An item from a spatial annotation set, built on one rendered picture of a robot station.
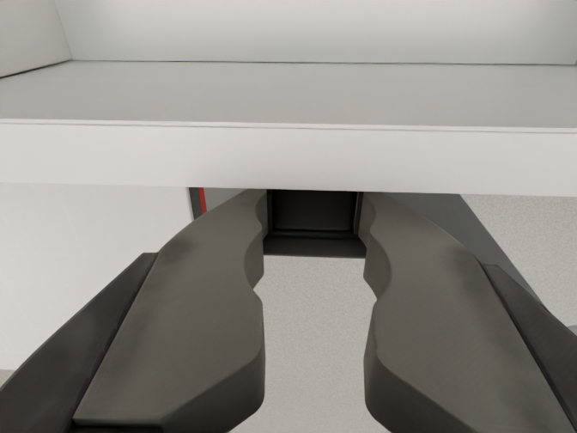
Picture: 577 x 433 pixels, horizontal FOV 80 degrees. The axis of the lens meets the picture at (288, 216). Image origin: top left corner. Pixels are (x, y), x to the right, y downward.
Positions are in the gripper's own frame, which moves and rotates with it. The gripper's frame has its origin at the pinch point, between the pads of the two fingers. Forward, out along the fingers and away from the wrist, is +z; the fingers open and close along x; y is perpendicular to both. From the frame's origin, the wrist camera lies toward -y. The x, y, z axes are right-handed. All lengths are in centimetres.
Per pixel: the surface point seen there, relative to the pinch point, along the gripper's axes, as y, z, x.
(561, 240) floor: 64, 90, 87
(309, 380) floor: 151, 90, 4
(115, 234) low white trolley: 12.6, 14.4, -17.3
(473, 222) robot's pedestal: 30, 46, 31
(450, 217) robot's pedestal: 31, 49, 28
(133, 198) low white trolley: 8.8, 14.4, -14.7
